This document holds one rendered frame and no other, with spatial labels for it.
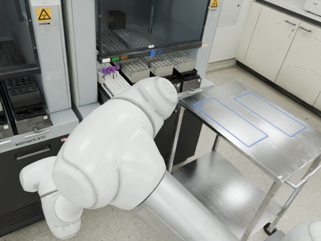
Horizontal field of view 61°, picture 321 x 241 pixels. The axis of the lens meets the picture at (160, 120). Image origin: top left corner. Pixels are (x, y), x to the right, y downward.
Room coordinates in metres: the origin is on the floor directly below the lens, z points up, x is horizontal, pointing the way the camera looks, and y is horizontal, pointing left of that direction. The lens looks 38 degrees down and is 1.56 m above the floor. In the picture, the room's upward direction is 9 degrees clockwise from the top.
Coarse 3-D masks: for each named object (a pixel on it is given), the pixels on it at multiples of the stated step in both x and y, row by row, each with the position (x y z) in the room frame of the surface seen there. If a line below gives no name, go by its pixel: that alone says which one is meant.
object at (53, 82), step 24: (48, 24) 1.00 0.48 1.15; (48, 48) 1.00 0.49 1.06; (48, 72) 0.99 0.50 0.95; (48, 96) 0.98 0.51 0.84; (72, 120) 0.95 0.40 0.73; (24, 144) 0.82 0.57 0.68; (48, 144) 0.88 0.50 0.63; (0, 168) 0.75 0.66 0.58; (0, 192) 0.73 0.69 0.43; (24, 192) 0.78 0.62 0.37; (0, 216) 0.71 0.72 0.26; (24, 216) 0.77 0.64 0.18
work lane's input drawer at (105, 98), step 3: (99, 84) 1.17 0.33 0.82; (99, 87) 1.16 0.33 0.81; (99, 90) 1.13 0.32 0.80; (102, 90) 1.13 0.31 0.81; (99, 93) 1.13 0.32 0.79; (102, 93) 1.11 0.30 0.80; (105, 93) 1.10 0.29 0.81; (99, 96) 1.13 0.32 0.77; (102, 96) 1.11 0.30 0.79; (105, 96) 1.09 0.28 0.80; (108, 96) 1.08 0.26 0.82; (102, 99) 1.11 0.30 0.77; (105, 99) 1.08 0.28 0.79; (108, 99) 1.07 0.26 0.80; (105, 102) 1.08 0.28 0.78
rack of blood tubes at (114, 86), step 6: (102, 78) 1.15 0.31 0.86; (120, 78) 1.18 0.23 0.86; (102, 84) 1.14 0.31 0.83; (108, 84) 1.10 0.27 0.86; (114, 84) 1.12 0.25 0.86; (120, 84) 1.12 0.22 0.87; (126, 84) 1.14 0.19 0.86; (108, 90) 1.13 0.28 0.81; (114, 90) 1.06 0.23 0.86; (120, 90) 1.07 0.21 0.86
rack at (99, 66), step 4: (96, 52) 1.43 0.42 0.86; (96, 56) 1.37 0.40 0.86; (96, 60) 1.33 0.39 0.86; (100, 64) 1.29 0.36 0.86; (104, 64) 1.30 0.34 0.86; (108, 64) 1.31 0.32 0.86; (100, 68) 1.25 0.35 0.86; (100, 72) 1.21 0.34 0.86; (100, 76) 1.18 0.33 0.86; (100, 80) 1.18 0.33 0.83
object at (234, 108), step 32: (192, 96) 1.18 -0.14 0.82; (224, 96) 1.23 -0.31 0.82; (256, 96) 1.28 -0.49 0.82; (224, 128) 0.96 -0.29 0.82; (256, 128) 0.99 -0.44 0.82; (288, 128) 1.03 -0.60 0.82; (224, 160) 1.31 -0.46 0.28; (256, 160) 0.78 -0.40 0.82; (288, 160) 0.81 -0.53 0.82; (320, 160) 0.98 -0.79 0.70; (192, 192) 1.01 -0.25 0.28; (224, 192) 1.04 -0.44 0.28; (256, 192) 1.08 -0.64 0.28; (224, 224) 0.83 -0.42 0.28; (256, 224) 0.70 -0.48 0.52
